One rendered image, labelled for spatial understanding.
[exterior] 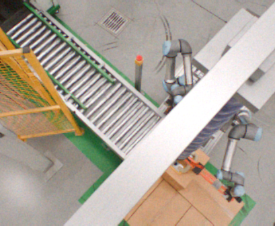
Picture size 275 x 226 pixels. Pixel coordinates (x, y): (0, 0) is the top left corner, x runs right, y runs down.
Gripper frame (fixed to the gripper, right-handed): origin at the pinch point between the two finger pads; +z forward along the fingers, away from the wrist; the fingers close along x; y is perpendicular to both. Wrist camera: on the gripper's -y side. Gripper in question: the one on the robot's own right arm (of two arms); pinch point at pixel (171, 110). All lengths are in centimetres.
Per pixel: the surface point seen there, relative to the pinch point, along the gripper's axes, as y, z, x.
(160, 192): 45, 53, -60
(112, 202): 31, -197, -99
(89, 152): -55, 108, -81
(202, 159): 54, 13, -13
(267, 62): 37, -188, -31
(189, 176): 54, 13, -35
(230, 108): 38, -153, -35
